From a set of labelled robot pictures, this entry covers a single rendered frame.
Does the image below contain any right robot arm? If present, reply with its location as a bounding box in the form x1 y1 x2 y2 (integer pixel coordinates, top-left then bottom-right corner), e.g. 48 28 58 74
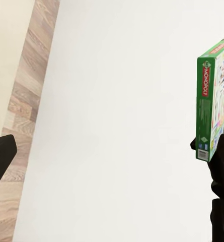
190 139 224 242

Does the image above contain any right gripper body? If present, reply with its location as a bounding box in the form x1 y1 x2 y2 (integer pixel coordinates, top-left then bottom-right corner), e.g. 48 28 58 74
190 139 224 173

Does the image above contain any board game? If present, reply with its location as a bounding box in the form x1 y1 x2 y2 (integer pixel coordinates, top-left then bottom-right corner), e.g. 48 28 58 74
195 39 224 162

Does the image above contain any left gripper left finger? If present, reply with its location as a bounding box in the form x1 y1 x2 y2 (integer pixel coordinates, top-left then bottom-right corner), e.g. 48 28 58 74
0 134 17 180

